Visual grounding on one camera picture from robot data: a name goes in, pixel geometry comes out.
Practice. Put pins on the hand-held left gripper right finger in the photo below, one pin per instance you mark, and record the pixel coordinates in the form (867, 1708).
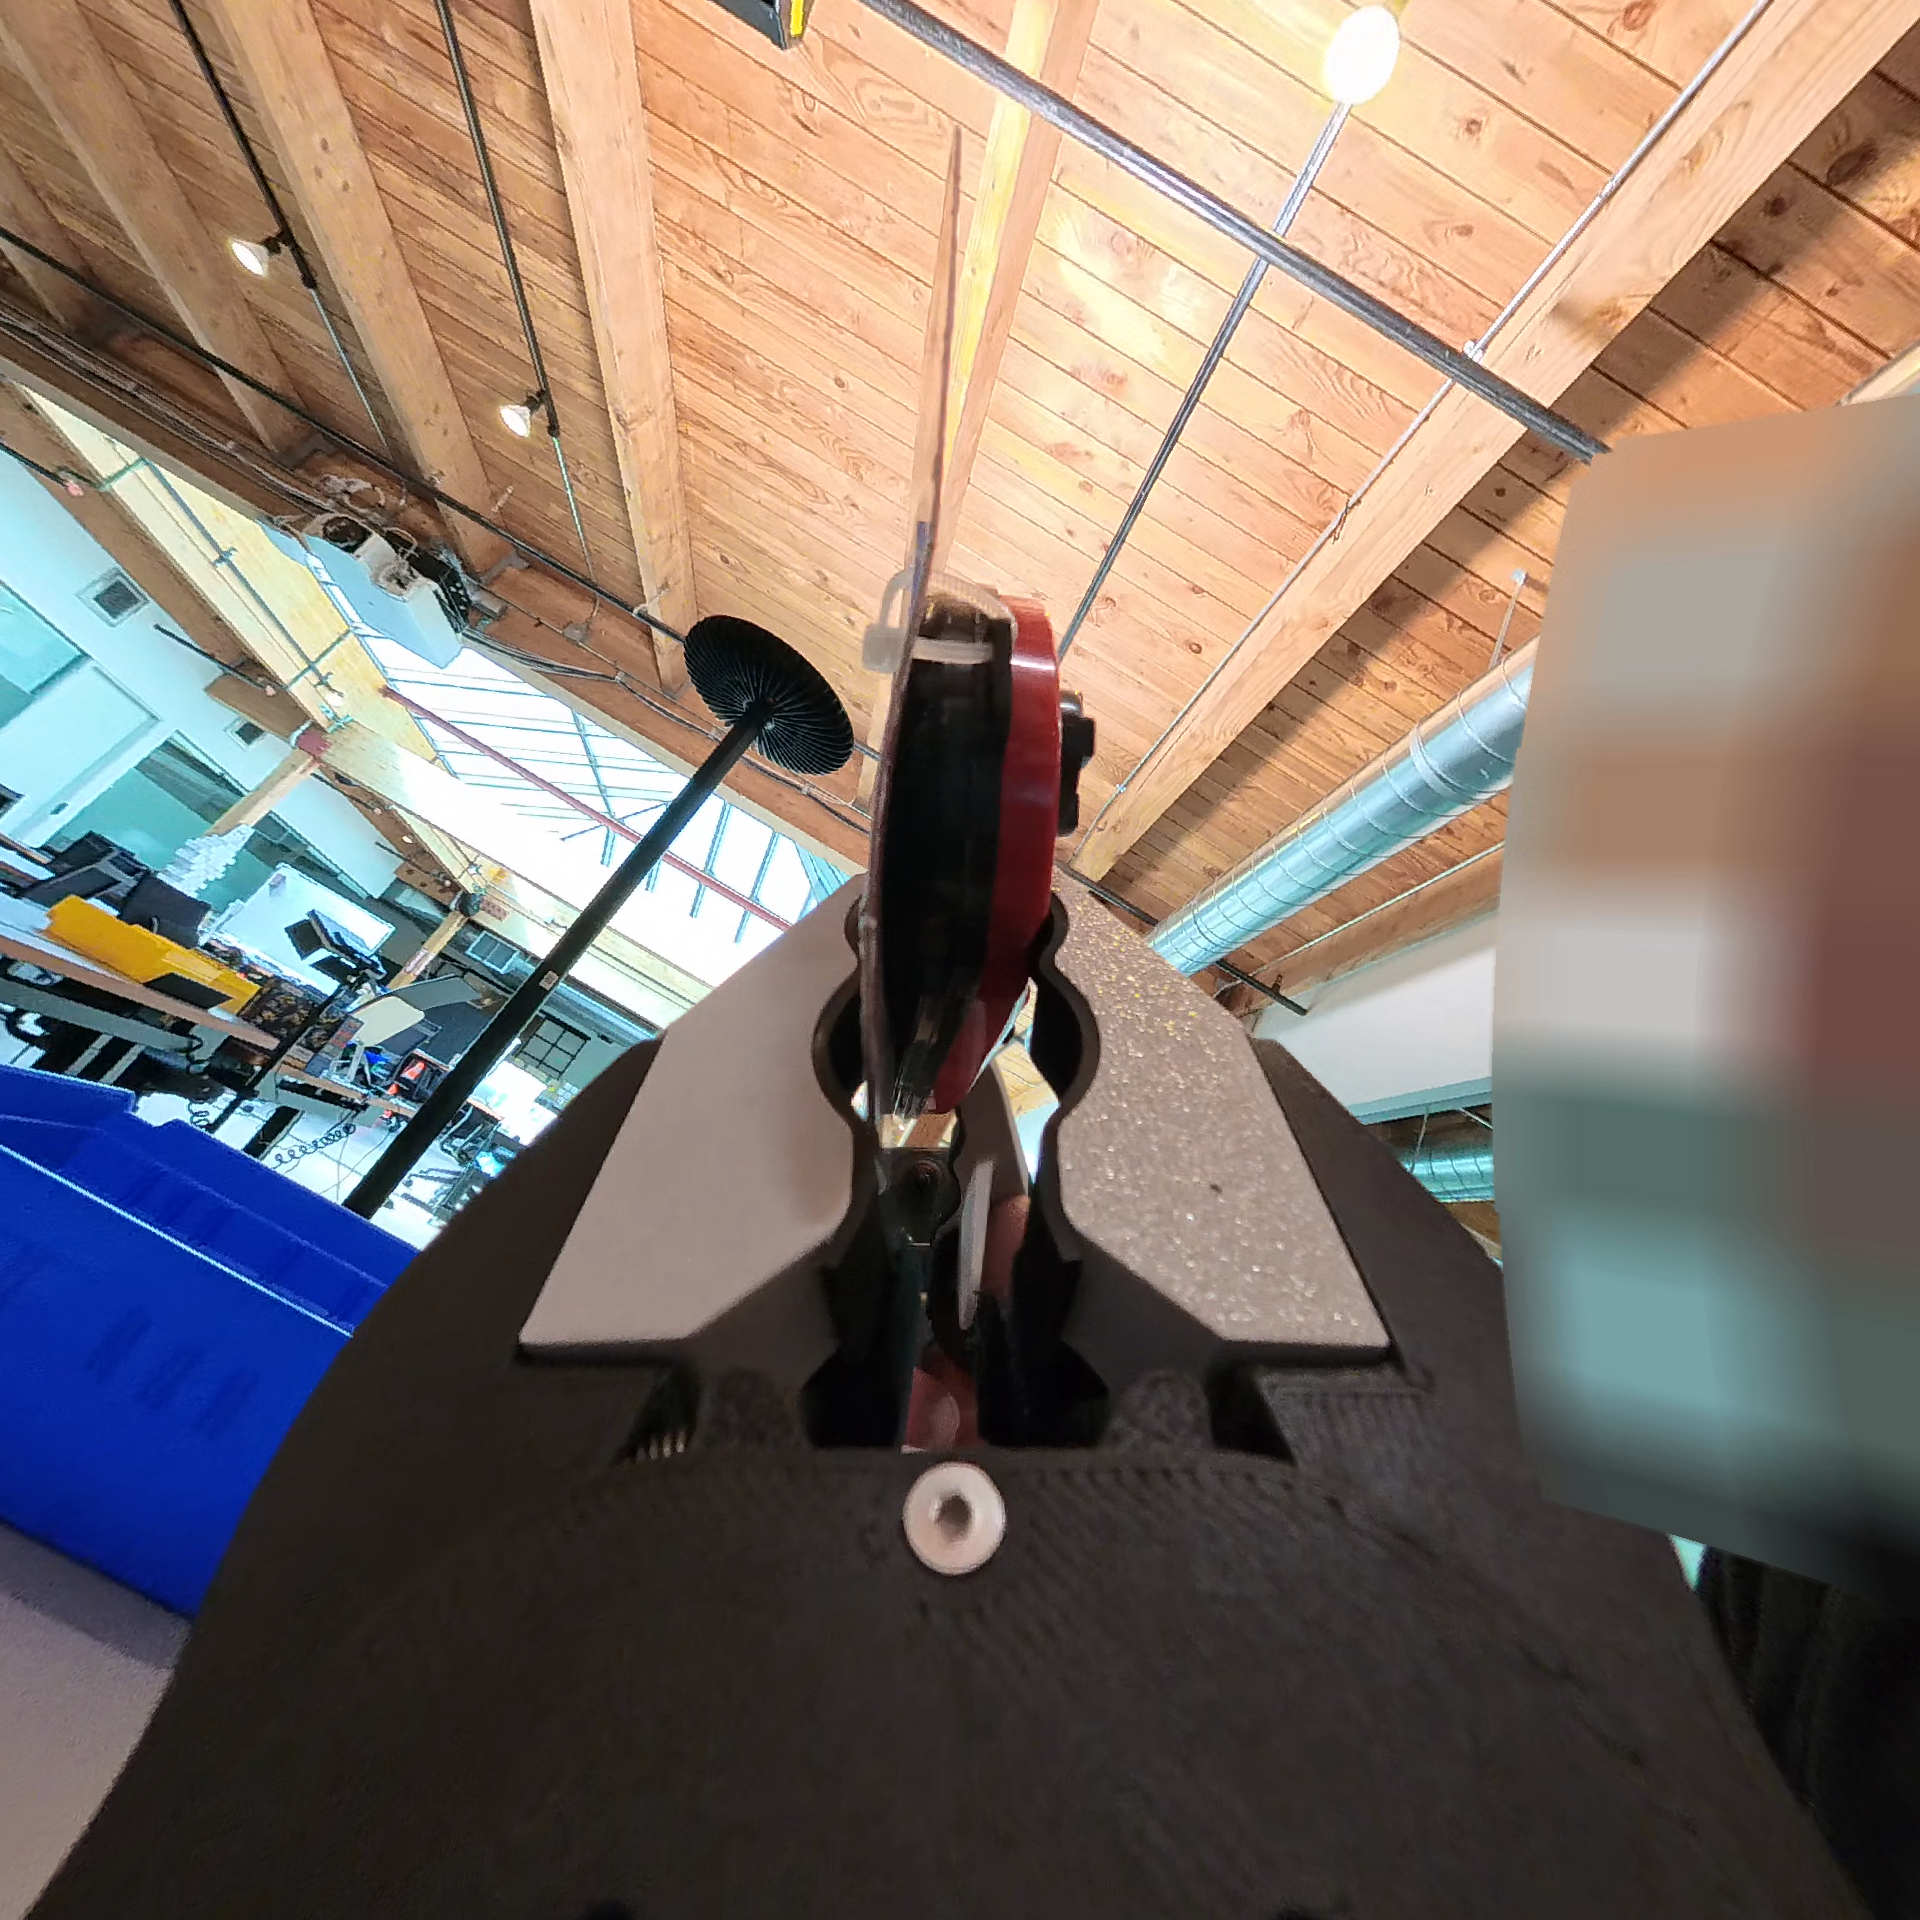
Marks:
(1214, 1201)

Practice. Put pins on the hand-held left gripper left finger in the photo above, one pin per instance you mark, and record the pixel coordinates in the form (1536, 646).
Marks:
(691, 1201)

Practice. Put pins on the red black packaged tool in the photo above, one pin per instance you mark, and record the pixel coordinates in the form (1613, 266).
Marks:
(1014, 826)

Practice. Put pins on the person's right hand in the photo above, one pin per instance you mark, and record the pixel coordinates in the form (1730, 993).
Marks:
(938, 1410)

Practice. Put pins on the black pole with finned disc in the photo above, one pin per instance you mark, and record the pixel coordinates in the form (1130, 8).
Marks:
(764, 692)

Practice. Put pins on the blue plastic bin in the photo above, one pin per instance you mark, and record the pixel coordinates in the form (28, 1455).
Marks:
(150, 1349)

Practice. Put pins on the yellow plastic bin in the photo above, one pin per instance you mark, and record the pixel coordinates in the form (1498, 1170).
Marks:
(143, 950)

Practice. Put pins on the white ceiling unit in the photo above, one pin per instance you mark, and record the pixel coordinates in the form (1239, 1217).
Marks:
(390, 593)

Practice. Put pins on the black track spotlight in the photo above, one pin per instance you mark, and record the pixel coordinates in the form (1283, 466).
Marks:
(523, 416)
(255, 255)

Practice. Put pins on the person's black jacket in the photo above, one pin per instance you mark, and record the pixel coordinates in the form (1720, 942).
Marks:
(1830, 1770)

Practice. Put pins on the black ceiling pipe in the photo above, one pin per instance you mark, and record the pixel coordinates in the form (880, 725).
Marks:
(1202, 217)

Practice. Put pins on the round glowing ceiling lamp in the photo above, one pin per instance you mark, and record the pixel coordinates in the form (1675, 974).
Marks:
(1358, 53)

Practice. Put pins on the silver ventilation duct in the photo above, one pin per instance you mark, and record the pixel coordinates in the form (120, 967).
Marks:
(1350, 826)
(1454, 1154)

